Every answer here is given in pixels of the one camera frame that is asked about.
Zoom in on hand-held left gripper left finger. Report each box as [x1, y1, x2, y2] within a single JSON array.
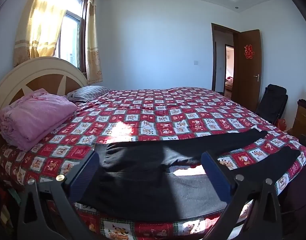
[[18, 151, 101, 240]]

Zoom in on folded pink blanket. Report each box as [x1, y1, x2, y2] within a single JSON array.
[[0, 88, 78, 152]]

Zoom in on black pants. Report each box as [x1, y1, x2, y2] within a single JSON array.
[[79, 127, 301, 222]]

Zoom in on brown door frame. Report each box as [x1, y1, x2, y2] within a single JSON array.
[[211, 23, 241, 98]]

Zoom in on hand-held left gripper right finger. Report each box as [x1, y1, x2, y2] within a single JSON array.
[[201, 151, 284, 240]]

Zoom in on striped pillow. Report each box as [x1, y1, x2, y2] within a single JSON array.
[[66, 85, 111, 102]]

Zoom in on red printed bed blanket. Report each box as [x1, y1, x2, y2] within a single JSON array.
[[0, 87, 306, 240]]

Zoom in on brown wooden door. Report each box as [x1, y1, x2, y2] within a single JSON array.
[[231, 29, 262, 113]]

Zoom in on cream and wood headboard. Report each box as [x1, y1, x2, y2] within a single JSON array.
[[0, 56, 88, 178]]

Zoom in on window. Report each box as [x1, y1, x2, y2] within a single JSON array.
[[54, 0, 88, 74]]

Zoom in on red paper door decoration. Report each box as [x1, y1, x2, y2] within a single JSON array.
[[244, 44, 255, 59]]

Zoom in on black folding chair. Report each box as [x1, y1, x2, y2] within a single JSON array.
[[254, 84, 289, 132]]

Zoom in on wooden cabinet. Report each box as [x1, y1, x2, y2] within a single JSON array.
[[292, 99, 306, 138]]

